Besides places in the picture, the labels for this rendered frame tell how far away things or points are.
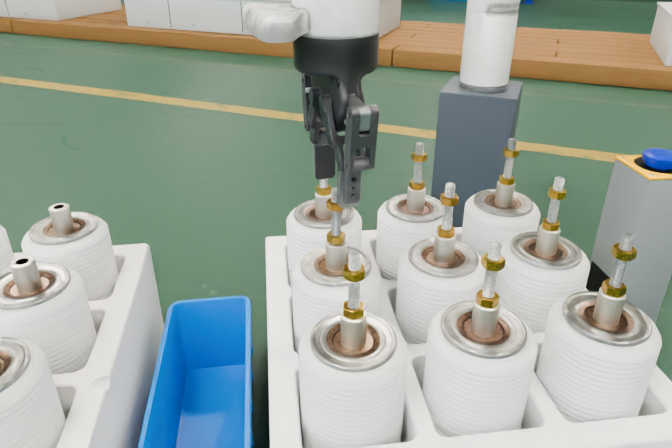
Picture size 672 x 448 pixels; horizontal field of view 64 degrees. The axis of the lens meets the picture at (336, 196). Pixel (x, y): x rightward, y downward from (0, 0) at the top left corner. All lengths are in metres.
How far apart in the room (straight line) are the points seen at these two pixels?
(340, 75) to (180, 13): 2.74
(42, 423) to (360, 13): 0.43
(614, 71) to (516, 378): 2.08
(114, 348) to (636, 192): 0.62
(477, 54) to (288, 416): 0.74
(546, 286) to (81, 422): 0.47
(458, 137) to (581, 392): 0.62
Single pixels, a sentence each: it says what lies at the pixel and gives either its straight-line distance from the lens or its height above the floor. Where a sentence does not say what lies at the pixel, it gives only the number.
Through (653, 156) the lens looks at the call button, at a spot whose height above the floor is 0.33.
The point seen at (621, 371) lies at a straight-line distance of 0.55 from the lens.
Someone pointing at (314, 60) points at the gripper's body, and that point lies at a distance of 0.46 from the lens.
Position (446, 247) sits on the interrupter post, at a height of 0.27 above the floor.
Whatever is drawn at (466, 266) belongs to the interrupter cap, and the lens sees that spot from 0.59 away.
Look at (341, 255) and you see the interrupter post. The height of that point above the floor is 0.27.
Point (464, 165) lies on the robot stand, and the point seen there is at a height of 0.16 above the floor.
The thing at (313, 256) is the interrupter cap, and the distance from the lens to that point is 0.59.
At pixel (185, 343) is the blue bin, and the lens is 0.81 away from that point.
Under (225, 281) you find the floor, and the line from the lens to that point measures 1.02.
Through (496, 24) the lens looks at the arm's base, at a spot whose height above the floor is 0.42.
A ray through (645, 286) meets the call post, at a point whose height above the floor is 0.16.
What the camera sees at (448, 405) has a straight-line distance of 0.52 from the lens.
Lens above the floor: 0.57
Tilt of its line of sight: 26 degrees down
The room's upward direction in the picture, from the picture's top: straight up
